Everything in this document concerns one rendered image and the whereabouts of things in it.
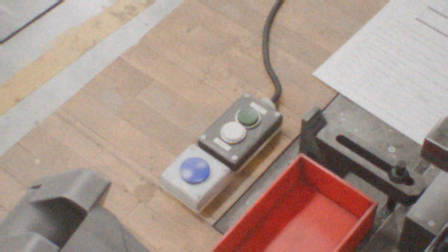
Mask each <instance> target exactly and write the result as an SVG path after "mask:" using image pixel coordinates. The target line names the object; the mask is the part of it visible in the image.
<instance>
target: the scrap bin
mask: <svg viewBox="0 0 448 252"><path fill-rule="evenodd" d="M378 204H379V203H378V202H377V201H375V200H373V199H372V198H370V197H369V196H367V195H366V194H364V193H363V192H360V190H358V189H356V187H354V186H352V185H350V184H349V183H347V182H346V181H344V180H343V179H341V178H340V177H337V175H335V174H333V173H331V171H329V170H327V169H326V168H324V167H323V166H321V165H320V164H318V163H317V162H314V160H312V159H310V158H308V156H306V155H304V154H302V153H300V154H299V155H298V156H297V157H296V158H295V159H294V160H293V161H292V162H291V164H289V166H287V168H285V170H284V171H283V173H281V175H279V177H277V179H275V180H274V181H273V182H272V184H271V185H270V186H269V187H268V188H267V189H266V190H265V191H264V192H263V193H262V195H261V196H260V197H259V198H258V199H257V200H256V201H255V202H254V203H253V204H252V205H251V206H250V207H249V208H248V209H247V210H246V211H245V212H244V213H243V215H242V216H241V217H240V218H239V219H238V220H237V221H236V222H235V223H234V224H233V226H232V227H231V228H230V229H228V231H226V233H224V235H223V236H222V237H221V238H220V240H218V242H216V244H214V246H213V247H212V248H211V249H210V250H209V251H208V252H352V251H353V250H354V248H356V246H357V245H358V244H359V243H360V242H361V240H363V238H364V237H365V236H366V235H367V233H368V232H369V231H370V229H371V228H372V227H373V223H374V220H375V215H376V212H377V206H378Z"/></svg>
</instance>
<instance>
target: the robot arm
mask: <svg viewBox="0 0 448 252"><path fill-rule="evenodd" d="M110 187H111V181H109V180H108V179H106V178H105V177H103V176H102V175H100V174H99V173H97V172H96V171H93V170H92V169H90V168H89V169H88V168H86V167H81V168H78V169H73V170H70V171H65V172H62V173H56V174H53V175H48V176H45V177H40V178H38V179H36V180H35V182H34V183H33V184H32V185H31V187H29V190H28V191H27V193H26V194H25V195H24V196H23V198H21V200H20V201H19V202H18V203H17V204H16V206H14V209H12V211H10V213H9V214H8V216H7V217H6V218H5V219H4V221H2V222H1V224H0V252H152V251H151V250H149V248H147V247H146V246H145V245H144V244H143V243H141V242H140V241H139V240H138V239H137V238H136V237H135V236H134V235H133V234H132V233H130V231H128V229H127V228H126V227H125V226H124V225H123V224H122V223H121V222H120V221H119V219H117V215H115V214H114V213H113V212H111V211H110V210H108V209H107V208H105V207H104V204H105V200H106V198H107V195H108V193H109V189H110Z"/></svg>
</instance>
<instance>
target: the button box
mask: <svg viewBox="0 0 448 252"><path fill-rule="evenodd" d="M282 2H283V0H277V1H276V2H275V3H274V5H273V7H272V9H271V10H270V13H269V14H268V17H267V19H266V22H265V25H264V31H263V37H262V54H263V60H264V66H265V68H266V71H267V72H268V75H269V76H270V79H272V82H273V83H274V87H275V92H274V95H273V96H272V97H271V98H270V100H268V99H267V98H262V100H258V99H257V98H256V97H254V96H252V95H250V94H249V93H247V92H245V93H243V95H241V97H239V99H238V100H237V101H236V102H235V103H234V104H233V105H232V106H231V107H229V108H228V109H227V110H226V111H225V112H224V113H223V114H222V115H221V116H220V117H219V118H218V119H217V120H216V121H215V122H214V123H213V124H212V125H211V126H210V127H209V128H208V129H206V130H205V131H204V132H203V133H202V134H201V135H200V136H199V137H198V147H199V148H201V150H203V151H204V152H206V153H208V154H210V156H212V157H214V158H215V159H216V160H218V161H219V162H221V163H222V164H224V165H225V166H227V167H228V168H230V173H231V174H233V175H237V174H238V173H239V172H240V171H241V170H242V169H243V168H244V167H245V166H246V165H247V164H248V163H249V162H250V161H251V160H252V159H253V158H254V157H255V156H256V154H258V152H260V150H262V148H264V146H265V145H266V144H267V143H268V142H269V141H270V140H271V139H272V138H273V137H274V136H275V135H276V134H277V133H278V132H279V131H280V130H281V129H282V124H283V115H282V114H281V113H279V112H277V111H276V107H275V106H274V103H275V102H277V100H278V99H279V97H280V95H281V90H282V89H281V84H280V83H279V79H278V78H277V75H276V74H275V73H274V71H273V70H272V67H271V66H270V60H269V56H268V35H269V31H270V25H271V23H272V20H273V18H274V15H275V14H276V12H277V10H278V9H279V6H280V5H281V3H282ZM243 108H254V109H255V110H256V111H257V112H258V115H259V119H258V122H257V123H256V124H255V125H252V126H249V127H247V126H244V125H242V126H243V129H244V135H243V137H242V138H241V139H239V140H238V141H228V140H227V139H225V138H224V137H223V135H222V129H223V127H224V125H226V124H227V123H228V122H238V120H237V114H238V112H239V110H241V109H243ZM238 123H239V122H238ZM239 124H240V123H239Z"/></svg>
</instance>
